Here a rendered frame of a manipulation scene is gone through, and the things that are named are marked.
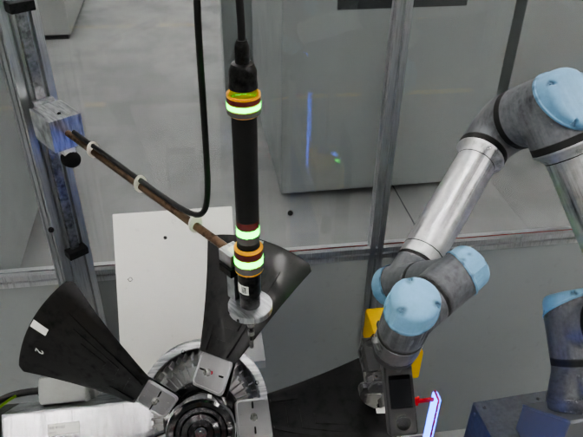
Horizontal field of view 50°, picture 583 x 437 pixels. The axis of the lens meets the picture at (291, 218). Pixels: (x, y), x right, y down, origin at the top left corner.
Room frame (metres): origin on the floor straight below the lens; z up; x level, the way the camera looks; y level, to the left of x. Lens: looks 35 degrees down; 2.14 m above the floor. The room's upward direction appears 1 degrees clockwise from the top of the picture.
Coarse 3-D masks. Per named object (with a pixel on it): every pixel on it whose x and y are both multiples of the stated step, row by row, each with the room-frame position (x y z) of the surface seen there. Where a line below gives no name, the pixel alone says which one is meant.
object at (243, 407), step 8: (240, 400) 0.77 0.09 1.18; (248, 400) 0.77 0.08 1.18; (256, 400) 0.77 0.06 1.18; (264, 400) 0.77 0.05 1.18; (240, 408) 0.75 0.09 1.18; (248, 408) 0.75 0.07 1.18; (256, 408) 0.75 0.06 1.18; (264, 408) 0.75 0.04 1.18; (240, 416) 0.73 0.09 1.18; (248, 416) 0.73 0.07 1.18; (264, 416) 0.73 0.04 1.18; (240, 424) 0.71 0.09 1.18; (248, 424) 0.71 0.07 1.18; (256, 424) 0.71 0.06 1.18; (264, 424) 0.71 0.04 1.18; (240, 432) 0.70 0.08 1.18; (248, 432) 0.70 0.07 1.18; (264, 432) 0.70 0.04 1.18
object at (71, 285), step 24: (72, 288) 0.80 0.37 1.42; (48, 312) 0.79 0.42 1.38; (72, 312) 0.79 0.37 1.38; (24, 336) 0.79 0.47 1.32; (48, 336) 0.78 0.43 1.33; (72, 336) 0.77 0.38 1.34; (96, 336) 0.77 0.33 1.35; (24, 360) 0.78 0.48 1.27; (48, 360) 0.78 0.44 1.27; (72, 360) 0.77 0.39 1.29; (96, 360) 0.75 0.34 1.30; (120, 360) 0.75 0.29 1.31; (96, 384) 0.76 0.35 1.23; (120, 384) 0.74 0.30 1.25; (144, 384) 0.73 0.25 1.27
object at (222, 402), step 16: (192, 384) 0.78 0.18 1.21; (192, 400) 0.70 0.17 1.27; (208, 400) 0.70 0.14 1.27; (224, 400) 0.74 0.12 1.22; (176, 416) 0.68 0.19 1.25; (192, 416) 0.68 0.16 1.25; (208, 416) 0.68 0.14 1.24; (224, 416) 0.68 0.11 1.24; (176, 432) 0.67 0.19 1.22; (192, 432) 0.67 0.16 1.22; (208, 432) 0.67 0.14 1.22; (224, 432) 0.67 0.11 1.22
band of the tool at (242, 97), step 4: (228, 92) 0.73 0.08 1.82; (232, 92) 0.74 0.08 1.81; (252, 92) 0.75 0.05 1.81; (256, 92) 0.74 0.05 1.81; (228, 96) 0.72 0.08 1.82; (232, 96) 0.74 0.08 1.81; (236, 96) 0.75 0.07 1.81; (240, 96) 0.75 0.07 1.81; (244, 96) 0.75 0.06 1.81; (248, 96) 0.75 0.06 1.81; (252, 96) 0.75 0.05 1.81; (256, 96) 0.72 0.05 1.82; (232, 100) 0.71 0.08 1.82; (236, 100) 0.71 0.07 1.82; (240, 100) 0.71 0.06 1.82; (244, 100) 0.71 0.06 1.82; (248, 100) 0.71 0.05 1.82; (252, 100) 0.71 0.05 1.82; (228, 104) 0.72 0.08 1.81; (232, 112) 0.71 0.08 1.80; (252, 112) 0.71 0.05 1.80; (244, 120) 0.71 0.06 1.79
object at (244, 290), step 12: (240, 48) 0.72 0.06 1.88; (240, 60) 0.72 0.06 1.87; (228, 72) 0.72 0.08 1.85; (240, 72) 0.71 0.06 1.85; (252, 72) 0.72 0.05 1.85; (228, 84) 0.72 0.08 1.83; (240, 84) 0.71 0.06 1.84; (252, 84) 0.72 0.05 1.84; (240, 276) 0.71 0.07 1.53; (240, 288) 0.71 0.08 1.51; (252, 288) 0.71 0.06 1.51; (240, 300) 0.72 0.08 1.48; (252, 300) 0.71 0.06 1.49
